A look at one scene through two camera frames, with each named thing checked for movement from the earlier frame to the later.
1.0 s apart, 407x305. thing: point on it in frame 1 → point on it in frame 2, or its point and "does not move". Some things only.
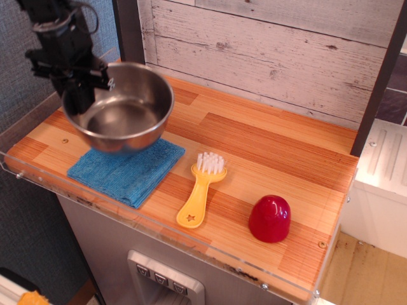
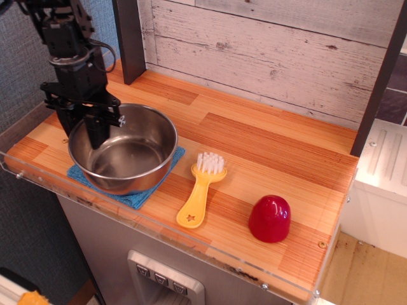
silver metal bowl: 128,118 → 137,156
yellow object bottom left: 32,298 does not move
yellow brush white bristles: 210,167 does not move
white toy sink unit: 373,208 does not move
